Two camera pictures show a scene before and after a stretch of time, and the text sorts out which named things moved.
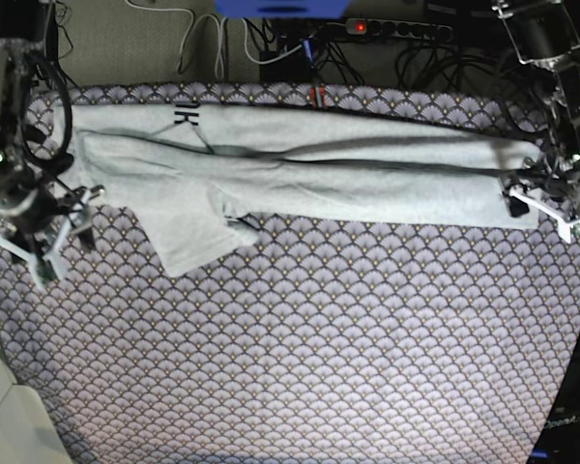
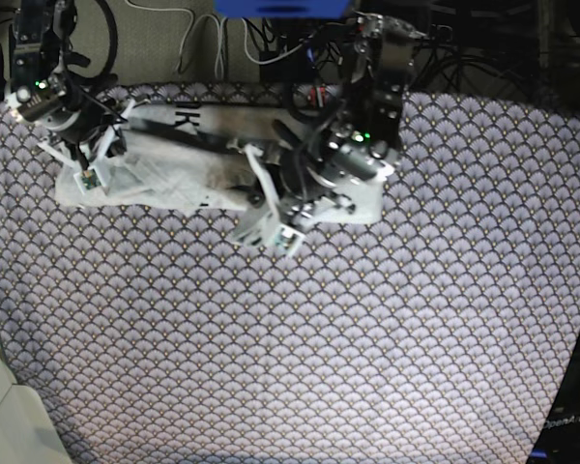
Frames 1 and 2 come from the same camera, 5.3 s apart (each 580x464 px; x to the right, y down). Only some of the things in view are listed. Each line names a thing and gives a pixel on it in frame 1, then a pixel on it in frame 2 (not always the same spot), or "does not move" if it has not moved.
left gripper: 29,213 -> 69,110
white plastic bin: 14,425 does not move
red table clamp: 321,93 does not move
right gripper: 559,177 -> 337,179
